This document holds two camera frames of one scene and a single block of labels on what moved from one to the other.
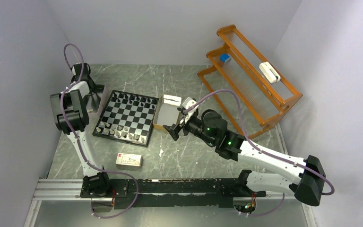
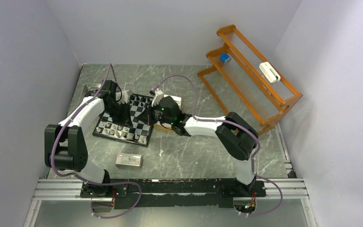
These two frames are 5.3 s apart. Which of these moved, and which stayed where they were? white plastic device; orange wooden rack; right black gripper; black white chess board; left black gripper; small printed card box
Moved: left black gripper; right black gripper
Stayed: black white chess board; white plastic device; small printed card box; orange wooden rack
